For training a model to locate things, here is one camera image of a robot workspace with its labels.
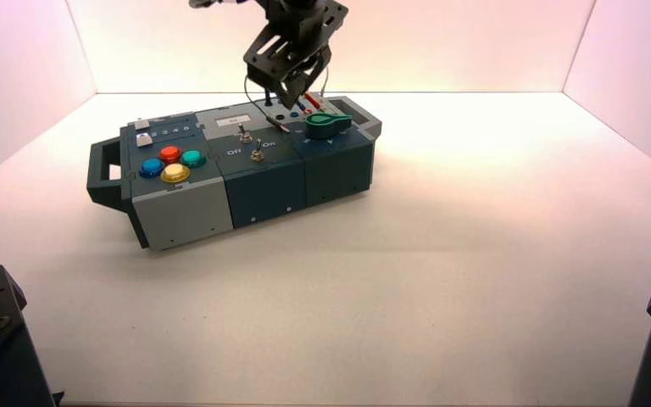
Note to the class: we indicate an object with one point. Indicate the yellow round push button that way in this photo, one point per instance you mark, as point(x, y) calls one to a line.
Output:
point(175, 172)

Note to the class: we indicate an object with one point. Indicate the green round push button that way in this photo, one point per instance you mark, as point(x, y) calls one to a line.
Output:
point(193, 158)

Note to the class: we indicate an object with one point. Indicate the blue round push button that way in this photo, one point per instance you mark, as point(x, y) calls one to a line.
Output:
point(152, 167)

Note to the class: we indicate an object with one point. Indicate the white square key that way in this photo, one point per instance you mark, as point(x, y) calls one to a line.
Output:
point(144, 140)
point(142, 124)

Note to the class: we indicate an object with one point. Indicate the red round push button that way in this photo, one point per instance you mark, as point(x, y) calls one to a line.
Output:
point(170, 153)

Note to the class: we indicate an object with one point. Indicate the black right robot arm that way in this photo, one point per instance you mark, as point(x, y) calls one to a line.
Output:
point(286, 3)

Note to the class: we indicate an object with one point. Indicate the grey and blue control box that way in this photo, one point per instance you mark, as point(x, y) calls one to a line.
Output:
point(190, 213)

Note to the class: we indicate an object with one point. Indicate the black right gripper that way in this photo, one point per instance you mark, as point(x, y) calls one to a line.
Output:
point(297, 34)

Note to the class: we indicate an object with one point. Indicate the green rotary knob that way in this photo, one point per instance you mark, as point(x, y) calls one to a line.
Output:
point(325, 126)

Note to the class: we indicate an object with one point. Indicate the white paper label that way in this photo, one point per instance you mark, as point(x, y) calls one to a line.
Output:
point(233, 120)

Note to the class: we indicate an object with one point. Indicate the metal toggle switch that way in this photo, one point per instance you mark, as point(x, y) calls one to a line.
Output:
point(257, 154)
point(244, 135)

